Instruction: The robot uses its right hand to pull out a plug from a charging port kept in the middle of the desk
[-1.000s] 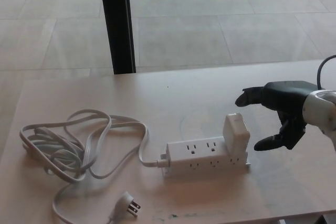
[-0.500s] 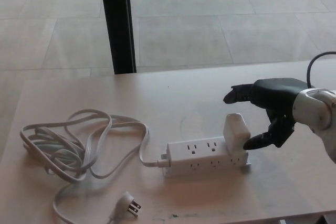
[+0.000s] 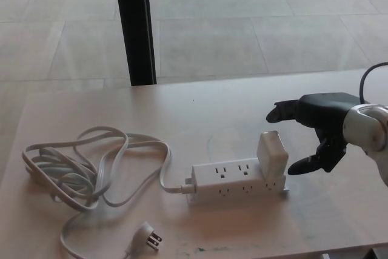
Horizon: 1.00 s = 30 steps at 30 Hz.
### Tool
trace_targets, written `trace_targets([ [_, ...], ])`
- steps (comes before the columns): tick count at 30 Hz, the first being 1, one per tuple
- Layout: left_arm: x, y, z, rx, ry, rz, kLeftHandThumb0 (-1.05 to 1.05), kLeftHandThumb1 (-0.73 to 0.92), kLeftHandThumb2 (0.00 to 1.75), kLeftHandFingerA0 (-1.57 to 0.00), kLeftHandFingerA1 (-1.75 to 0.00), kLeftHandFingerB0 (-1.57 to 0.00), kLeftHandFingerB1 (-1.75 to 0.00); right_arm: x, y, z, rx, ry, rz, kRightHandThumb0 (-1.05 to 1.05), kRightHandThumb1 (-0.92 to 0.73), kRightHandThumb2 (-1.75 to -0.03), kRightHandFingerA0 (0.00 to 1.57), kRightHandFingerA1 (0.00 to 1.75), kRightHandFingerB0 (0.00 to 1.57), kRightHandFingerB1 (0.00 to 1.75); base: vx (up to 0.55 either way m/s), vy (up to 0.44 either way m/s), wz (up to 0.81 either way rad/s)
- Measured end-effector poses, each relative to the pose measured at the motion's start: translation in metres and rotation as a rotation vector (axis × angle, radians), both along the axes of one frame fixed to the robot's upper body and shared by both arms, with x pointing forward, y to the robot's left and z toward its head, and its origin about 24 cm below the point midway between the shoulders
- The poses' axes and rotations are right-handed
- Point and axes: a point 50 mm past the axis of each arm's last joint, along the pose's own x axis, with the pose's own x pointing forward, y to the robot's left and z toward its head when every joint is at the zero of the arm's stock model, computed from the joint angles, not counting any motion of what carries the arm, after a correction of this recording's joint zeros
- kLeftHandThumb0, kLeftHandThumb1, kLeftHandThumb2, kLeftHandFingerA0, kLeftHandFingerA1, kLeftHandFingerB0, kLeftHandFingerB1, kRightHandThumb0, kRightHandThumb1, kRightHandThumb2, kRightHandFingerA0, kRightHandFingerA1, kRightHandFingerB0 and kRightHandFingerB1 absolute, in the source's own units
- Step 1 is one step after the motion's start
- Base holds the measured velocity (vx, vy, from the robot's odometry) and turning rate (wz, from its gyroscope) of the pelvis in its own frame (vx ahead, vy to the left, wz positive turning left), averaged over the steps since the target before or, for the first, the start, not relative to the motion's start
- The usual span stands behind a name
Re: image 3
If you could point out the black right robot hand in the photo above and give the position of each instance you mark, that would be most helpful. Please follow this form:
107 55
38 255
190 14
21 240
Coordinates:
321 116

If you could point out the white square power adapter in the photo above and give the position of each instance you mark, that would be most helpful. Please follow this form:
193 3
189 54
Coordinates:
270 157

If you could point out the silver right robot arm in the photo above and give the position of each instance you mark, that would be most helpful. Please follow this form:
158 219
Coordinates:
368 131

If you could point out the white object under desk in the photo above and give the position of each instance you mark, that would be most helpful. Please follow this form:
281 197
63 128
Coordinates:
373 253

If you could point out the white angled three-prong plug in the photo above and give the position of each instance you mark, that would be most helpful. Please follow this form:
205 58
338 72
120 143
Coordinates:
148 236

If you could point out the white six-outlet power strip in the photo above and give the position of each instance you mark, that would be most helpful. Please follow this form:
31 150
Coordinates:
233 183

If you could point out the black vertical window post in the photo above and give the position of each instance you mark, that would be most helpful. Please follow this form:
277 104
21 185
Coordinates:
136 28

